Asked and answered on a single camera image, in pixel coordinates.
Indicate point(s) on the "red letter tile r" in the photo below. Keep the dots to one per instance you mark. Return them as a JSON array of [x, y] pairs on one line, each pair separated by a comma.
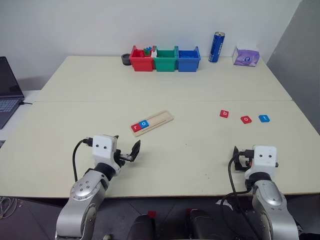
[[136, 127]]

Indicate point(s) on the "wooden letter tray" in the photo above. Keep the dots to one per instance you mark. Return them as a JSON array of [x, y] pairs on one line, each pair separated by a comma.
[[160, 120]]

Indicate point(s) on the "blue letter tile o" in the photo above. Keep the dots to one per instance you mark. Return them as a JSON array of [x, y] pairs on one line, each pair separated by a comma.
[[144, 123]]

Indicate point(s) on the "blue drink can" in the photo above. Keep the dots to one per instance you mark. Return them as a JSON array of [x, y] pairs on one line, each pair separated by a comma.
[[216, 48]]

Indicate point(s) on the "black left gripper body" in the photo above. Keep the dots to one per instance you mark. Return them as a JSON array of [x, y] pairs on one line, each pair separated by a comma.
[[122, 158]]

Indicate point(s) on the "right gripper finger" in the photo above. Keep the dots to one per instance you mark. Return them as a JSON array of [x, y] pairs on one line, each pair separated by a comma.
[[236, 155]]

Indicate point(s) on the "dark grey round cup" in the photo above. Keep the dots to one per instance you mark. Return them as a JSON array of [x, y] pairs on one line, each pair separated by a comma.
[[125, 60]]

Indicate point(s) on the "dark rounded shape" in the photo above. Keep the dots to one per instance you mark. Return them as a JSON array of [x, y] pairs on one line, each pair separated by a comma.
[[141, 228], [202, 225]]

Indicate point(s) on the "blue toy brick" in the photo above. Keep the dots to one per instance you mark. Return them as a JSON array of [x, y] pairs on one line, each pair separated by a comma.
[[149, 48]]

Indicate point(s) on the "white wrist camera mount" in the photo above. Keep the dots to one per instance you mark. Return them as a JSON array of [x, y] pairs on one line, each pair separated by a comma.
[[102, 148], [262, 157]]

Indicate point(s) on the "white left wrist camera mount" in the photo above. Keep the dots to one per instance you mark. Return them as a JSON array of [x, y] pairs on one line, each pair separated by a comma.
[[102, 148]]

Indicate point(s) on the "white toy brick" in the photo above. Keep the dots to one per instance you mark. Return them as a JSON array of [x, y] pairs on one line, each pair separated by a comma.
[[153, 53]]

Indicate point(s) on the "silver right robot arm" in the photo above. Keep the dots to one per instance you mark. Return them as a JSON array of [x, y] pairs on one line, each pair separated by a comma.
[[271, 205]]

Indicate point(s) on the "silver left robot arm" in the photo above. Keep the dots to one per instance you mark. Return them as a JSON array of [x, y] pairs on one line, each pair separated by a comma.
[[82, 190]]

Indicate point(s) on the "blue letter tile t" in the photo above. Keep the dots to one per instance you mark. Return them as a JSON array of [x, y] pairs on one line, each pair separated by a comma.
[[264, 118]]

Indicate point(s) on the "green plastic bin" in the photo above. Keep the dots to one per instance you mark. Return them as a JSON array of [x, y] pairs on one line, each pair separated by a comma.
[[165, 63]]

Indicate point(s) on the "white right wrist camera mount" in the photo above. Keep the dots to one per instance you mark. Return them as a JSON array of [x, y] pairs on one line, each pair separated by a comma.
[[262, 157]]

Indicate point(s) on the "purple tissue pack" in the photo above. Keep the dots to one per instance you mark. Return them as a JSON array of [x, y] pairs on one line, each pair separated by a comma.
[[246, 58]]

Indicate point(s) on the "red plastic bin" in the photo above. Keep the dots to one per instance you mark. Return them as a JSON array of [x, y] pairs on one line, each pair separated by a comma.
[[142, 63]]

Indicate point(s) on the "green toy brick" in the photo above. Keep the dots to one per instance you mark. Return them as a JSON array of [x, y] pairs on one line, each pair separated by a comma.
[[146, 52]]

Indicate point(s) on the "small red marker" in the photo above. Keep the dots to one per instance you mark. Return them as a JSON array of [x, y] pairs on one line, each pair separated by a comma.
[[152, 214]]

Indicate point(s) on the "red letter tile o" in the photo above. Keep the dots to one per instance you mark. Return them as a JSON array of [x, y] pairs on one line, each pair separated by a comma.
[[246, 119]]

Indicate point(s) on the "white paper tag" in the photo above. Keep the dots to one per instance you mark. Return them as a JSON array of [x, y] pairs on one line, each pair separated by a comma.
[[225, 203]]

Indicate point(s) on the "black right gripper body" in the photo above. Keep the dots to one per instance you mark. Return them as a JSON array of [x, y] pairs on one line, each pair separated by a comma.
[[243, 165]]

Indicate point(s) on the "blue plastic bin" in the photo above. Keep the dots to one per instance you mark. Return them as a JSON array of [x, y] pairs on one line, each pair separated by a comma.
[[187, 64]]

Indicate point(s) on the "dark grey laptop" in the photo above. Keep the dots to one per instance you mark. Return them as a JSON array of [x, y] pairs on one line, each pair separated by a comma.
[[7, 85]]

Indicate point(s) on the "red letter tile b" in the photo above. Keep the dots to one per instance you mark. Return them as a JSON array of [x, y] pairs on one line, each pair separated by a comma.
[[224, 113]]

